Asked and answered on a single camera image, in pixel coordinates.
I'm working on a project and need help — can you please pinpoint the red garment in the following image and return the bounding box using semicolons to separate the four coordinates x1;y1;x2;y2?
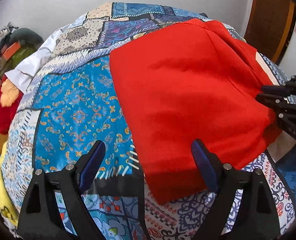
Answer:
109;19;281;204

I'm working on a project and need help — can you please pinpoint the yellow blanket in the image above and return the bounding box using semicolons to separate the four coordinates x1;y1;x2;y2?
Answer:
0;142;19;228

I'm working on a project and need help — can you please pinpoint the brown wooden door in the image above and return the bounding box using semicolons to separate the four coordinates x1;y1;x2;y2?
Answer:
244;0;296;64

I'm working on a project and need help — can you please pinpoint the red plush toy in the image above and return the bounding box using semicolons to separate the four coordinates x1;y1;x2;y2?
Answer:
0;75;23;135

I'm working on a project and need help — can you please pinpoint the blue patchwork bedspread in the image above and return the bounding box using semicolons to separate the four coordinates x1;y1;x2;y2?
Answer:
1;2;296;239

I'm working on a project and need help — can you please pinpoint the white pillow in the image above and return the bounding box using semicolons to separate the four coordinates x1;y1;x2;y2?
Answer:
5;29;62;94

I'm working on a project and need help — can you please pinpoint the green bag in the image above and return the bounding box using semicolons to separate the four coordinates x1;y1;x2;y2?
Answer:
0;44;36;76

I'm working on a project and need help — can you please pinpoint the orange box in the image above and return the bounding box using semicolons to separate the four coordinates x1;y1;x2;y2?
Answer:
2;42;21;61

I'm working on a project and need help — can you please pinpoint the dark green cushion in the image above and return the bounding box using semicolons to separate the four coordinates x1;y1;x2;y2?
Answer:
8;28;44;45

